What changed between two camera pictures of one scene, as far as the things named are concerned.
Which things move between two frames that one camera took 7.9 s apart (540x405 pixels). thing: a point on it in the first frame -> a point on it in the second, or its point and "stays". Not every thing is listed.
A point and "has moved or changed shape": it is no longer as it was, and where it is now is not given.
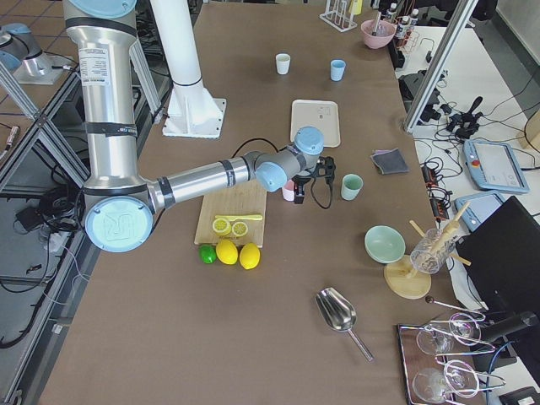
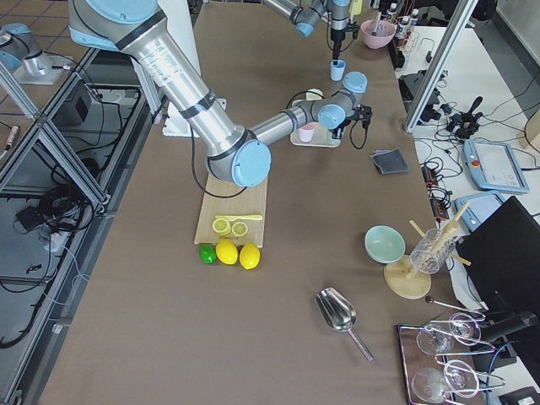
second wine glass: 431,385 stays
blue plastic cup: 337,69 stays
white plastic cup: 283,62 -> 312,96
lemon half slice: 221,227 stays
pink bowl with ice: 385,34 stays
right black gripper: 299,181 -> 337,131
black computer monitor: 503,251 stays
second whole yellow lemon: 250,256 stays
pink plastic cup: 288,190 has moved or changed shape
